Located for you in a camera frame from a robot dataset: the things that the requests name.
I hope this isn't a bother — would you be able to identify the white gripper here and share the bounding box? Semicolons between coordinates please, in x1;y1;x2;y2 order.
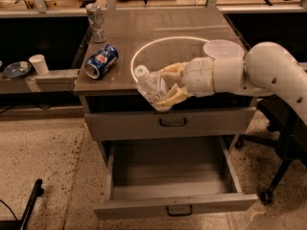
154;57;214;106

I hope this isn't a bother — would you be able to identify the clear plastic water bottle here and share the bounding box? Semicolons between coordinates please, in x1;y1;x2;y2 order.
134;65;171;112

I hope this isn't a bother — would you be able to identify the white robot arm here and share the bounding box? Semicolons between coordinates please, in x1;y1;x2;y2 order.
154;42;307;125

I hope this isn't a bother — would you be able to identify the grey drawer cabinet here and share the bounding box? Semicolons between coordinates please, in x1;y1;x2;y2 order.
74;8;257;219

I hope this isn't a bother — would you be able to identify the grey top drawer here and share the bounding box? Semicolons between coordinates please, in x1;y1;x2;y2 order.
85;106;256;141

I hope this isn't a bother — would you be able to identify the grey open middle drawer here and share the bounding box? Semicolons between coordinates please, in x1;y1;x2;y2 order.
94;136;257;219

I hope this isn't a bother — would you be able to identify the white ceramic bowl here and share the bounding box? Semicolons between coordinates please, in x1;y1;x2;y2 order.
203;39;245;59

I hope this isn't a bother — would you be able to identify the blue soda can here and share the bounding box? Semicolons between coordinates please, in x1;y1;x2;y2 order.
84;44;119;80

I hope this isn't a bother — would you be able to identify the silver tall can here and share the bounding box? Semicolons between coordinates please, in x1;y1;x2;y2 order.
85;3;106;43

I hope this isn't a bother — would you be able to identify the grey side shelf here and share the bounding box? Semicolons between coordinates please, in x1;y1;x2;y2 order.
0;69;80;94

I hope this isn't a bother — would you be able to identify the black office chair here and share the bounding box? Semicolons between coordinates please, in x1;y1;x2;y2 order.
236;96;307;205

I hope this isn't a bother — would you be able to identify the white paper cup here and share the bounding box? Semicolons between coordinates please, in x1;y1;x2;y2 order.
29;54;49;75

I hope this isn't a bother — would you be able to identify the dark round plate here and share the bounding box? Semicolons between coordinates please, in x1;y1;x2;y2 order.
3;61;32;80

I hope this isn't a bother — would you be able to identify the black stand base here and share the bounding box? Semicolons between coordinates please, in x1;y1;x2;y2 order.
0;179;44;230

